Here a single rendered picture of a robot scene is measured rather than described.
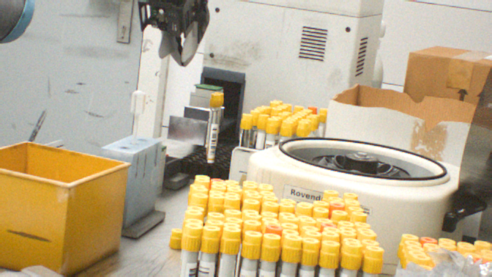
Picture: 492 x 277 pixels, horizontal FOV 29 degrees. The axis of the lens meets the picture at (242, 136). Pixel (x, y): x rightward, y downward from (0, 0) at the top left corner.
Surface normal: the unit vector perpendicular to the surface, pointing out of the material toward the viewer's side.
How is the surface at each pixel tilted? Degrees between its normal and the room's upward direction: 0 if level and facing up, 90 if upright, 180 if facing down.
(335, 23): 90
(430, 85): 89
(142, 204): 90
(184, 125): 90
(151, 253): 0
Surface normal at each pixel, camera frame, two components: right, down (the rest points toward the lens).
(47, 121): -0.29, 0.15
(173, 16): -0.30, 0.62
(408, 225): 0.15, 0.21
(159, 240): 0.13, -0.97
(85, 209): 0.93, 0.18
